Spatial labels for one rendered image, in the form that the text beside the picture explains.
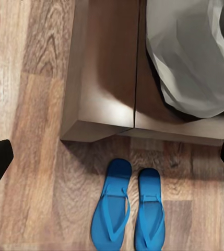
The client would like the sandal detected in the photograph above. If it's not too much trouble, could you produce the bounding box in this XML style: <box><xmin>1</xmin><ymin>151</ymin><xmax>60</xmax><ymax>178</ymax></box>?
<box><xmin>134</xmin><ymin>168</ymin><xmax>166</xmax><ymax>251</ymax></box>
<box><xmin>90</xmin><ymin>158</ymin><xmax>132</xmax><ymax>251</ymax></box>

